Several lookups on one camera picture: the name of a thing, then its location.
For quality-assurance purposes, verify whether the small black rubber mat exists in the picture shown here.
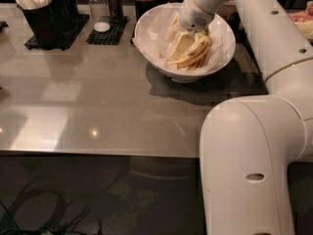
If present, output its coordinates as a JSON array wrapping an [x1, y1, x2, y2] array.
[[86, 18, 127, 45]]

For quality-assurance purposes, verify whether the large black rubber mat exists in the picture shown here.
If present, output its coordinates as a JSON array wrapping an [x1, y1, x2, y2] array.
[[24, 14, 89, 50]]

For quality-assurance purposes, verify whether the rear black cutlery holder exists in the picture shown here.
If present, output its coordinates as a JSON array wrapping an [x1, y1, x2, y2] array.
[[34, 0, 79, 31]]

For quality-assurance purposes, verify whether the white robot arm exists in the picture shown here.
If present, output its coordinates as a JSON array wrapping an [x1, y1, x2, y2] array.
[[180, 0, 313, 235]]

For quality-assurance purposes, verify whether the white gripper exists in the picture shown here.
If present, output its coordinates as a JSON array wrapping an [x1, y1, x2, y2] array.
[[164, 0, 215, 60]]

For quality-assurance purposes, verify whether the white ceramic bowl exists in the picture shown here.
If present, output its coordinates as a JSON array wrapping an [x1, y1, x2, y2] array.
[[133, 2, 237, 84]]

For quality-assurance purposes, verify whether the front black cutlery holder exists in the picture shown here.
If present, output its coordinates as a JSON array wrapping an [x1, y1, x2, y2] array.
[[15, 0, 62, 49]]

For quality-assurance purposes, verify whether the clear salt shaker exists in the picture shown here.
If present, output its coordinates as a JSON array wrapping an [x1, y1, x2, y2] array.
[[88, 0, 111, 33]]

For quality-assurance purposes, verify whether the black cutlery holder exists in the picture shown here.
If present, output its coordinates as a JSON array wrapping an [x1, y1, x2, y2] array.
[[34, 0, 79, 31], [15, 0, 62, 49]]

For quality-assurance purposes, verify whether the yellow banana bunch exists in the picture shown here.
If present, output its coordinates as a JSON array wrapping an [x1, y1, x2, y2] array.
[[166, 30, 211, 71]]

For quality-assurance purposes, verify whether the white paper bowl liner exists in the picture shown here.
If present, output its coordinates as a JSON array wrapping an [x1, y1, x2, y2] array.
[[131, 3, 233, 73]]

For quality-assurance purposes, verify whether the dark pepper shaker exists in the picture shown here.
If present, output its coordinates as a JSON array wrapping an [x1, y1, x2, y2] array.
[[107, 0, 124, 23]]

